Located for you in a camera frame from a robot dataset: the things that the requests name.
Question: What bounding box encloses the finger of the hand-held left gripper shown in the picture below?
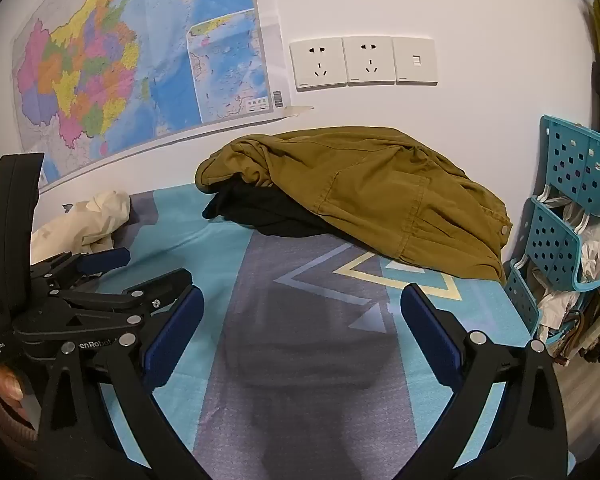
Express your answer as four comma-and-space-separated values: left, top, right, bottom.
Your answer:
62, 267, 194, 318
50, 247, 132, 291

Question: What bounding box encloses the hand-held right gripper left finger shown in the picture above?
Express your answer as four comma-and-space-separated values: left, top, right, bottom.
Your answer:
39, 284, 204, 480

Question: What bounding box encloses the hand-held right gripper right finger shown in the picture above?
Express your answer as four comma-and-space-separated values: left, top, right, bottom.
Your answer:
387, 282, 568, 480

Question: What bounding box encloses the olive green jacket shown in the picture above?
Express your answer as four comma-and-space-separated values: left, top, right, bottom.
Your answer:
195, 127, 513, 286

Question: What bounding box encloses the person's left hand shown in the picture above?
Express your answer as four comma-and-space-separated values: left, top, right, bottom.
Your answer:
0, 366, 43, 461

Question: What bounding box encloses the cream garment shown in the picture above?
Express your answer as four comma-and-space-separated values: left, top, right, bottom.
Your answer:
30, 190, 132, 263

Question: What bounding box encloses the black garment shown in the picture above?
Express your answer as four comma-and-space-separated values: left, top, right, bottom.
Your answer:
202, 180, 346, 238

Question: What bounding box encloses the patterned teal grey bed sheet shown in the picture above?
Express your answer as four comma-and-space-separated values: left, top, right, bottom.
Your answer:
30, 182, 576, 480

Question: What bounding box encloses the blue perforated plastic rack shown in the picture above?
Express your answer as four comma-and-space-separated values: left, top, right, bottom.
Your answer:
504, 115, 600, 341

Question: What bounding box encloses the brown cloth bundle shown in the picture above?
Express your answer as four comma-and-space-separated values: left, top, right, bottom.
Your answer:
550, 300, 600, 367

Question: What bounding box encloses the white crumpled cloth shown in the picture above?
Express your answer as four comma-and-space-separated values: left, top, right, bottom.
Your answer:
535, 195, 600, 361

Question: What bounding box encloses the colourful wall map poster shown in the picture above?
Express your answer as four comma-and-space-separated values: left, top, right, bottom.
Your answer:
11, 0, 293, 183

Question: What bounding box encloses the white wall socket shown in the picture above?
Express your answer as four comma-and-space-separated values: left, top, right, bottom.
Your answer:
289, 37, 348, 92
342, 36, 397, 87

